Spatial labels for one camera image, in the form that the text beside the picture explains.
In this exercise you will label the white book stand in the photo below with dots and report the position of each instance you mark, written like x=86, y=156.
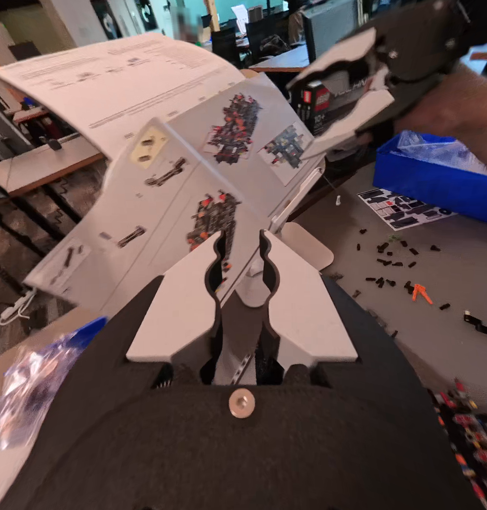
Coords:
x=307, y=247

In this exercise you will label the orange lego piece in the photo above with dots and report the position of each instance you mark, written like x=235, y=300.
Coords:
x=418, y=293

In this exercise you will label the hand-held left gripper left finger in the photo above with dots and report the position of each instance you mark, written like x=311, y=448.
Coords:
x=171, y=318

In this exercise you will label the long black lego piece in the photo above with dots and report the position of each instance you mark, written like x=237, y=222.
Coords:
x=482, y=328

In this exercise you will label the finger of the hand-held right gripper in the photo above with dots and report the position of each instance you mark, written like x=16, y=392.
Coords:
x=355, y=119
x=339, y=54

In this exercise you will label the brown background table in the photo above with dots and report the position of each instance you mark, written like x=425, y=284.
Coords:
x=283, y=61

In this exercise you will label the long grey lego beam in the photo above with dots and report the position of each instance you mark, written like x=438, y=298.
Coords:
x=241, y=368

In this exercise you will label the white power strip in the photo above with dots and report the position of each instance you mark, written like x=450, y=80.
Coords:
x=16, y=309

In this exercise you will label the lego sticker sheet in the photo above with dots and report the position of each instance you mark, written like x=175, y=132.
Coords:
x=403, y=211

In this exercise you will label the dark grey monitor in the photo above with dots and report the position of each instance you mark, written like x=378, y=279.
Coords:
x=331, y=24

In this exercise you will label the lego instruction booklet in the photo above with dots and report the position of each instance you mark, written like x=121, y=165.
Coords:
x=108, y=79

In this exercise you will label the partly built lego model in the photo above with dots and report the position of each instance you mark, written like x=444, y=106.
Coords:
x=474, y=438

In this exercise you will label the black office chair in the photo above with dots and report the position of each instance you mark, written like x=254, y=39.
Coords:
x=267, y=36
x=225, y=47

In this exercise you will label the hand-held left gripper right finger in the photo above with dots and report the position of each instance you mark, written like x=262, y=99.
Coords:
x=311, y=318

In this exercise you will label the scattered black lego pins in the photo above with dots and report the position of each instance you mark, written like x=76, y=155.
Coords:
x=383, y=247

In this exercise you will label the blue plastic bin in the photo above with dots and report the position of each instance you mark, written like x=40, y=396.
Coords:
x=426, y=183
x=88, y=330

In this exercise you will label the person's right hand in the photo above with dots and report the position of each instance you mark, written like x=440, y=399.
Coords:
x=458, y=111

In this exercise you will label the black lego set box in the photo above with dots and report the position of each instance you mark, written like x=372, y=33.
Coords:
x=319, y=103

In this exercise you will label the wooden-edged desk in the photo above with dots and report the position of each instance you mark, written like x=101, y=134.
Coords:
x=40, y=167

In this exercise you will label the clear plastic bag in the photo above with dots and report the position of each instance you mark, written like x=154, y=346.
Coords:
x=438, y=149
x=24, y=390

